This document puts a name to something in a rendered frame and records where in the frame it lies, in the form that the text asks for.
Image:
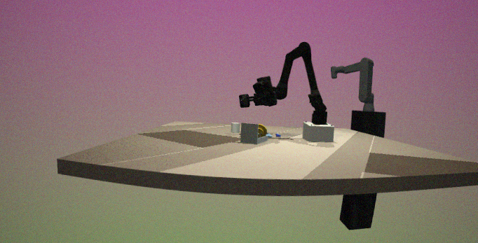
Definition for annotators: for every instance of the yellow plate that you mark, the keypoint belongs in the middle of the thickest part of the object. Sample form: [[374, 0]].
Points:
[[263, 130]]

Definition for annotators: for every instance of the white cylinder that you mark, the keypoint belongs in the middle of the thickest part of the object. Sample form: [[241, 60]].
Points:
[[235, 127]]

